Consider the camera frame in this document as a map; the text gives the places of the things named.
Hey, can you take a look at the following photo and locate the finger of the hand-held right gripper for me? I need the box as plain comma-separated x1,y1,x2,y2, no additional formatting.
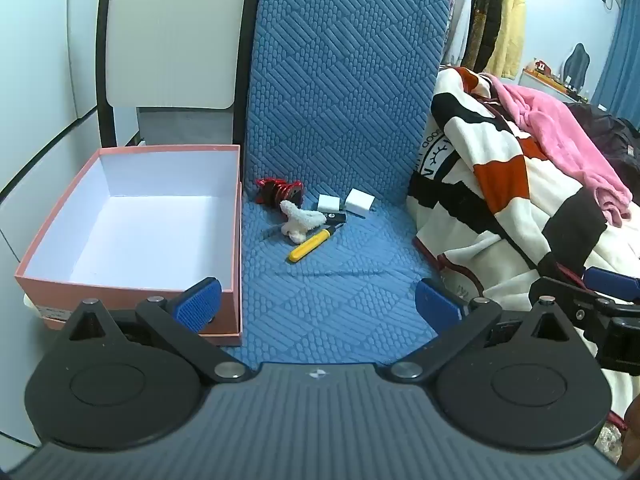
582,266,640,304
528,276,621,333

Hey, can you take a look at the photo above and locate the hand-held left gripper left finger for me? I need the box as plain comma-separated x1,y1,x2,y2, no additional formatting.
65,277,252,382

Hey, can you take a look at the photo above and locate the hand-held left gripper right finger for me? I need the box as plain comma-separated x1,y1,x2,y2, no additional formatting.
390,278,577,382

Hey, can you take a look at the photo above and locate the pink cardboard box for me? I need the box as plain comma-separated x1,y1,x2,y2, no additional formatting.
14,144,244,347

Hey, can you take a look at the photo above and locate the white fluffy hair clip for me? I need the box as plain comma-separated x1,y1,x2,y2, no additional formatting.
278,200,326,244

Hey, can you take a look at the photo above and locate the black and red toy figure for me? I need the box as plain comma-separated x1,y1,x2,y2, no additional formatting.
255,177,305,209

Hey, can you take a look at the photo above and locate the striped fleece blanket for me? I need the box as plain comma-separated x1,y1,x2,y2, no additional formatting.
407,66,640,413

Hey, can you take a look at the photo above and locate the yellow utility knife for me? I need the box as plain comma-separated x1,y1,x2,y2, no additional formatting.
287,225,344,263

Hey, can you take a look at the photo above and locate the dark jacket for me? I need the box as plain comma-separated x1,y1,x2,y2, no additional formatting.
565,101,640,197

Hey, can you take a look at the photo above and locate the pink fleece garment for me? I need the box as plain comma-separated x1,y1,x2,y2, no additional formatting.
492,80,634,227

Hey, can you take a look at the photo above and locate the white desk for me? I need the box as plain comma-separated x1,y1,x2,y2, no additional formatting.
519,67,592,103

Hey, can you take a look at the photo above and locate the blue quilted mat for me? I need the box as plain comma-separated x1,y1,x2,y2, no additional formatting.
235,0,452,367

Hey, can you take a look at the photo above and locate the grey office chair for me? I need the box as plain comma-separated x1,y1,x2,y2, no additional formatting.
562,42,591,87

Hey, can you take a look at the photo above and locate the blue curtain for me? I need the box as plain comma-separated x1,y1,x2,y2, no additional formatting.
592,0,640,122

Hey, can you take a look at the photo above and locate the hanging yellow jacket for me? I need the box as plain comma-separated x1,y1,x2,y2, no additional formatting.
482,0,527,80

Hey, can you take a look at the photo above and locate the hanging white garment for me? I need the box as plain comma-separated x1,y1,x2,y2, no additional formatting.
442,0,482,69

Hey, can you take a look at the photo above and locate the hanging dark brown coat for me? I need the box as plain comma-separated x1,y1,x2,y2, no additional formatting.
460,0,507,74

